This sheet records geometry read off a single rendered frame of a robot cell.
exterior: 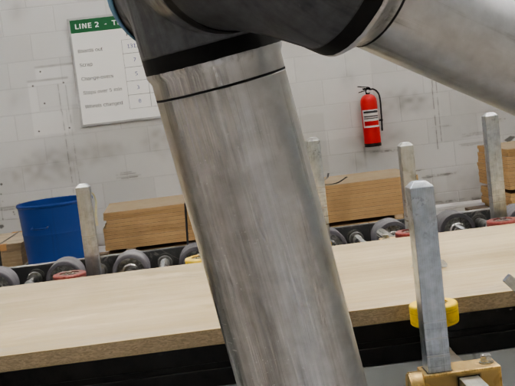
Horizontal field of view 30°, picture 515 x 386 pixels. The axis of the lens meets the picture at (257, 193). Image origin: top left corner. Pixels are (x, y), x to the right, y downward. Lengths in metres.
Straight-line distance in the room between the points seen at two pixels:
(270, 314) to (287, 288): 0.03
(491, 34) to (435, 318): 0.78
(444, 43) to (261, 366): 0.30
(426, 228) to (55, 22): 7.34
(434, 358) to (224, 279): 0.72
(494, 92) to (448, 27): 0.08
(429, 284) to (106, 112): 7.19
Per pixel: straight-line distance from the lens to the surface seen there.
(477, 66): 0.73
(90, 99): 8.52
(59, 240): 6.86
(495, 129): 2.58
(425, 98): 8.73
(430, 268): 1.43
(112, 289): 2.10
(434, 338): 1.45
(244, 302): 0.78
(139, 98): 8.48
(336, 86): 8.58
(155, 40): 0.76
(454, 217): 2.99
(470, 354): 1.71
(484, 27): 0.72
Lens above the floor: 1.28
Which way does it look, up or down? 6 degrees down
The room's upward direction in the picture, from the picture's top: 7 degrees counter-clockwise
